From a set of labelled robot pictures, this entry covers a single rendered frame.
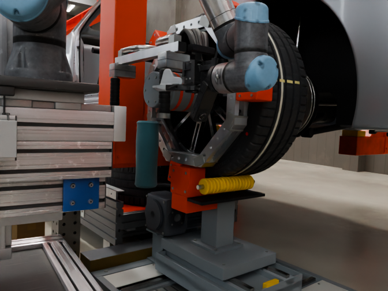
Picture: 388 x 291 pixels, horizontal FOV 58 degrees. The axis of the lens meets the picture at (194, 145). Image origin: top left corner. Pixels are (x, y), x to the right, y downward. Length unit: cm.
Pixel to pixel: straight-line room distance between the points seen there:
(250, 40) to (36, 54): 47
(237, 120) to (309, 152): 657
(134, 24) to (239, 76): 98
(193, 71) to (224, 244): 83
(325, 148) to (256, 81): 670
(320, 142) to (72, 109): 687
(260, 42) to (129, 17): 98
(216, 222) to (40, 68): 91
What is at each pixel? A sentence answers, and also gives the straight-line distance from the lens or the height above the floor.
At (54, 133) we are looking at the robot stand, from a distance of 87.
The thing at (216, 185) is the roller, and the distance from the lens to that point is 128.
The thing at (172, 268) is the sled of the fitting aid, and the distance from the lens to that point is 153.
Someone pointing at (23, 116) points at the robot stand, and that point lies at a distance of 86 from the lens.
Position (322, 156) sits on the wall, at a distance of 750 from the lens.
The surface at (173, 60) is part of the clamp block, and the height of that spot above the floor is 92.
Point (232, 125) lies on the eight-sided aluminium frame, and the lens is 115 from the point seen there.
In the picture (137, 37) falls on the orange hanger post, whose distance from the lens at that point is 170.
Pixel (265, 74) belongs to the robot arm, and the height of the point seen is 85.
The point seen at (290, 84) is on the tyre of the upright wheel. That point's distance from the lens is 127.
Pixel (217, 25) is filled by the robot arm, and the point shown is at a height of 99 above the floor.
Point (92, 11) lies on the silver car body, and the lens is 366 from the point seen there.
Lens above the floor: 74
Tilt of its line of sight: 4 degrees down
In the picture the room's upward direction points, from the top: 2 degrees clockwise
